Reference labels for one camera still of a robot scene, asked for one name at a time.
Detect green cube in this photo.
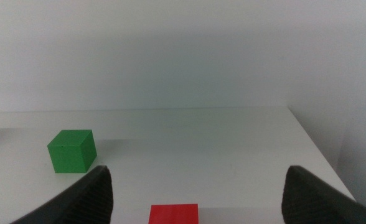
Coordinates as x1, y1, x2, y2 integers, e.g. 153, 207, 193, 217
47, 129, 98, 174

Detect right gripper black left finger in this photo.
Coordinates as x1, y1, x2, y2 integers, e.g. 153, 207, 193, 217
10, 165, 115, 224

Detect red cube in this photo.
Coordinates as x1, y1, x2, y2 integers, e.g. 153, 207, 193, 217
148, 203, 199, 224

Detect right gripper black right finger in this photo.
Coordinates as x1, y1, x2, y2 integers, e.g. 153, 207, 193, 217
281, 165, 366, 224

